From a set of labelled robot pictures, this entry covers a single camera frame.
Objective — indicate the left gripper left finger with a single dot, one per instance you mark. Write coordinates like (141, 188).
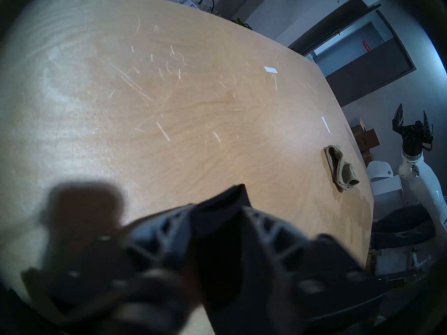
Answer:
(104, 268)

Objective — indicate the red wall sign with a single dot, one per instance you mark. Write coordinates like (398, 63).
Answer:
(367, 45)

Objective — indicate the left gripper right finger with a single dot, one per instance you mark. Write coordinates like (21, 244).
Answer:
(324, 275)

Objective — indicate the black long sock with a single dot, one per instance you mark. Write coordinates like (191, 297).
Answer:
(223, 268)

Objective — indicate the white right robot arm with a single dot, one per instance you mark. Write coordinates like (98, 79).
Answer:
(424, 184)

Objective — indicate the dark grey wall panel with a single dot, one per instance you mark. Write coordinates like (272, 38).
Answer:
(373, 72)

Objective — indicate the brown cardboard box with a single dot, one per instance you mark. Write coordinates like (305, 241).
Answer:
(365, 139)

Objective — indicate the olive ribbed short sock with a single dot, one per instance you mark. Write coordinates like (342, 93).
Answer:
(340, 166)

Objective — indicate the small bushy green plant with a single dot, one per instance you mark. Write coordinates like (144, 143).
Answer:
(241, 23)

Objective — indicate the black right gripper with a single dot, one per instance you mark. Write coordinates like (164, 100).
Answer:
(413, 137)

